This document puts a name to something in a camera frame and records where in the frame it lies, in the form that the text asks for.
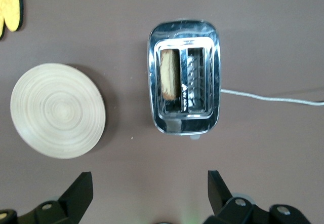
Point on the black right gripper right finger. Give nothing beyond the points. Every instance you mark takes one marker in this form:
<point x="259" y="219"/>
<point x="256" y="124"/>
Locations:
<point x="220" y="198"/>

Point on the chrome two-slot toaster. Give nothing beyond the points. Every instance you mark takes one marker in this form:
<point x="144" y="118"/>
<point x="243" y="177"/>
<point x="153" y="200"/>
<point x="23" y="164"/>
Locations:
<point x="215" y="56"/>

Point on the brown toast slice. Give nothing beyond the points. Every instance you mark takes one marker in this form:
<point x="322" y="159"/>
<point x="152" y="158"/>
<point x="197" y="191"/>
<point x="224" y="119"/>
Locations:
<point x="170" y="74"/>

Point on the brown table cloth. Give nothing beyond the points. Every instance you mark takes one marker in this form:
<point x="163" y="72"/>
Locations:
<point x="126" y="6"/>

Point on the yellow quilted oven mitt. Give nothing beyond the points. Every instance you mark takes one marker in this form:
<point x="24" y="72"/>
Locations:
<point x="10" y="3"/>

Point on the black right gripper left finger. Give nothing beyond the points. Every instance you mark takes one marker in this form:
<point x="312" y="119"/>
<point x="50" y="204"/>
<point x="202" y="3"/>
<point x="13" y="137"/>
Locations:
<point x="73" y="198"/>

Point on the round wooden plate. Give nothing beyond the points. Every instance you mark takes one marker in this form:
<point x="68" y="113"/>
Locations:
<point x="58" y="110"/>

